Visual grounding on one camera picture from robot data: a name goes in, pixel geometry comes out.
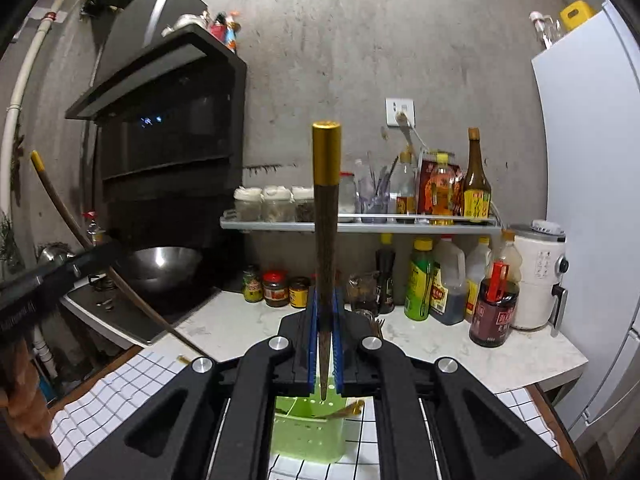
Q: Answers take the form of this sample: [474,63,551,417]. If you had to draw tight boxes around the clear plastic cutlery container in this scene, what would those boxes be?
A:
[354,159,392,224]

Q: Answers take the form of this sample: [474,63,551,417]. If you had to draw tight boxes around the white refrigerator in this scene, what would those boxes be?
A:
[530,0,640,442]

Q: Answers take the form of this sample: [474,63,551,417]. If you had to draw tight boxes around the white black-grid mat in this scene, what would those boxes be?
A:
[50,347,562,480]

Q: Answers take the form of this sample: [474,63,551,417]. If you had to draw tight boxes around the white-lid spice jar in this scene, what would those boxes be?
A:
[234,186,264,222]
[291,186,316,222]
[262,186,294,222]

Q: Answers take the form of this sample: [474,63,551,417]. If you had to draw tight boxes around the green bottle yellow cap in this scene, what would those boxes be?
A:
[404,239,435,322]

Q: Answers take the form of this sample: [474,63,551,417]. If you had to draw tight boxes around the grey wall shelf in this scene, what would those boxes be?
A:
[220,210,504,235]

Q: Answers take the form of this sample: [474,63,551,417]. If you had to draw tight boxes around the yellow oil bottle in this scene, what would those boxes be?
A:
[428,155,456,225]

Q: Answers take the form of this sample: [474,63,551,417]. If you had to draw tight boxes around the pale plastic jug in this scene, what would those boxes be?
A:
[465,237,494,324]

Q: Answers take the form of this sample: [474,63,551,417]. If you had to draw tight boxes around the green-lid sauce jar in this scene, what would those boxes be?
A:
[242,266,265,304]

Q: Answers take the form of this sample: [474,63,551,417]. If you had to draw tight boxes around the black range hood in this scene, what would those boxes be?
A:
[65,0,249,242]

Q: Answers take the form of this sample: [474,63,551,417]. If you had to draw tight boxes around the dark jar red handle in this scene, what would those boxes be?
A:
[469,261,521,349]

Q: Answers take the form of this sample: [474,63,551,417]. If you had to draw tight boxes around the yellow plastic container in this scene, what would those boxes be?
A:
[558,0,596,31]

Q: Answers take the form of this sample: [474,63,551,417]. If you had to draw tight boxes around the white air fryer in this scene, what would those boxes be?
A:
[509,219,571,339]

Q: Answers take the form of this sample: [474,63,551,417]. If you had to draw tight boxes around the white wall socket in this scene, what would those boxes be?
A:
[385,97,416,129]

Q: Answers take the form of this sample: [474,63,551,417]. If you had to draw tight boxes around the black glass stove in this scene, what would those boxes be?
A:
[60,279,224,349]

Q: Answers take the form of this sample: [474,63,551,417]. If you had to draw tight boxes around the steel wok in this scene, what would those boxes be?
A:
[122,245,204,295]

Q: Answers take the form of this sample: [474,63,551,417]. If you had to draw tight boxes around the clear spray bottle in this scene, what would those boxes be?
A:
[529,10,564,49]

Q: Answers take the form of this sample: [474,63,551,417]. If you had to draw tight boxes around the clear cooking oil bottle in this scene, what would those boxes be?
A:
[492,230,523,287]

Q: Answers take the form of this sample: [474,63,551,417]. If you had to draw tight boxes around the red-lid dark sauce jar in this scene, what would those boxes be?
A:
[262,270,290,308]

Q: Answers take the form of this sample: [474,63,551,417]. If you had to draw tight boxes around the dark soy sauce bottle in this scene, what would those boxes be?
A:
[375,234,396,315]

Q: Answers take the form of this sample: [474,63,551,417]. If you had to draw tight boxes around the white wall pipe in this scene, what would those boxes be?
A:
[0,0,67,213]

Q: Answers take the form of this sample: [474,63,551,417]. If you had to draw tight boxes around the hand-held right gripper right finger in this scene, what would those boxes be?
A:
[335,304,584,480]

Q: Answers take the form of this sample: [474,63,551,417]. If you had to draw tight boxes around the tall brown glass bottle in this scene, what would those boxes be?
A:
[462,127,494,224]

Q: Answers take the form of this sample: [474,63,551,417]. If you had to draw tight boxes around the colourful figurines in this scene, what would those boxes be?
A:
[207,9,241,54]

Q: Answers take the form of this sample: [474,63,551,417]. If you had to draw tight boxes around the yellow-label sauce jar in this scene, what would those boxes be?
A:
[288,276,311,310]

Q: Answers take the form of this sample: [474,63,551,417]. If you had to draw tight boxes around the glass measuring cup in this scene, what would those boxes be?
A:
[347,271,380,317]

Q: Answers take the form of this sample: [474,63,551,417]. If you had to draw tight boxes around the clear bottle yellow cap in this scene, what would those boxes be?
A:
[389,145,418,224]

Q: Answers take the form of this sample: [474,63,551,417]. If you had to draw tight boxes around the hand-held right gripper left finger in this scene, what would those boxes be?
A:
[65,304,319,480]

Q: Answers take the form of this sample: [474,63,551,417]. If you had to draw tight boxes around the green plastic utensil holder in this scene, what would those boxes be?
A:
[270,393,351,467]

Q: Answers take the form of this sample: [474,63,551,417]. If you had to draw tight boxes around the dark liquid plastic jug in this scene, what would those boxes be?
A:
[430,236,467,326]

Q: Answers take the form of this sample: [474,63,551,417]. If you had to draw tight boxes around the person's left hand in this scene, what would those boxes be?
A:
[0,341,52,441]

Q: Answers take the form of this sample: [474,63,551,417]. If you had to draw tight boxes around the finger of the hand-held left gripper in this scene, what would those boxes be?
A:
[69,239,125,279]

